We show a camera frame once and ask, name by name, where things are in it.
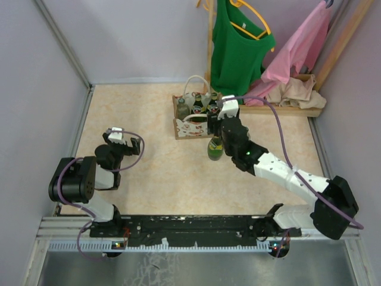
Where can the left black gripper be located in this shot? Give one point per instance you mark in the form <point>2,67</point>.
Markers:
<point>135,149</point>

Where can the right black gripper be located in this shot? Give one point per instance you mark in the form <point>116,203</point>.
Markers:
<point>213,122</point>

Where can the dark green red-label bottle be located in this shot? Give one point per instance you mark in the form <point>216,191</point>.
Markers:
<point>212,106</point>

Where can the green Perrier bottle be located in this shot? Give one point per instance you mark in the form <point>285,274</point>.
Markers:
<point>215,148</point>

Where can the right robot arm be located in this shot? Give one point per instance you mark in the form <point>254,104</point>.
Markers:
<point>330,205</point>

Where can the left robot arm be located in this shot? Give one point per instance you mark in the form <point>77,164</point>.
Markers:
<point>76,181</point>

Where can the dark bottle in bag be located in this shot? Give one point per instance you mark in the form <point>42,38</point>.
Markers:
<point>198,108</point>

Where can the patterned canvas tote bag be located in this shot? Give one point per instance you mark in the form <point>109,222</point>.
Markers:
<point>187,129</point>

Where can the clear bottle in bag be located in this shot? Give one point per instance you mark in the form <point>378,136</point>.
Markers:
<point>183,109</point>

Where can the wooden clothes rack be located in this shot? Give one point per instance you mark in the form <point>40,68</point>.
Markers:
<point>345,36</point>

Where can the green tank top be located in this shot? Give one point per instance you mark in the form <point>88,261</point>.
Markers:
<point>237,60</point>

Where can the beige crumpled cloth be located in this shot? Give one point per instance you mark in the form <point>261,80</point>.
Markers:
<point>297,93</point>

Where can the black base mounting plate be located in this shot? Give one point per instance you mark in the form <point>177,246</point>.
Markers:
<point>185,231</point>

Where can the yellow clothes hanger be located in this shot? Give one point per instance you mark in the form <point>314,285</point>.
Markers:
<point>254,25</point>

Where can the pink shirt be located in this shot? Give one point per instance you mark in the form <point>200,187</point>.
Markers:
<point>302,49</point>

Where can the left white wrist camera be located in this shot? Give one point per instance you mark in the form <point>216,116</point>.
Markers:
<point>116,135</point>

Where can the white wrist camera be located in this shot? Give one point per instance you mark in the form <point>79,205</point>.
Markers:
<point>228,106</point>
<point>116,135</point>

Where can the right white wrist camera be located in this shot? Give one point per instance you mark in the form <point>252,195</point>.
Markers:
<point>228,106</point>

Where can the white cable duct strip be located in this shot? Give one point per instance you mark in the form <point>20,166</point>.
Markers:
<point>111,247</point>

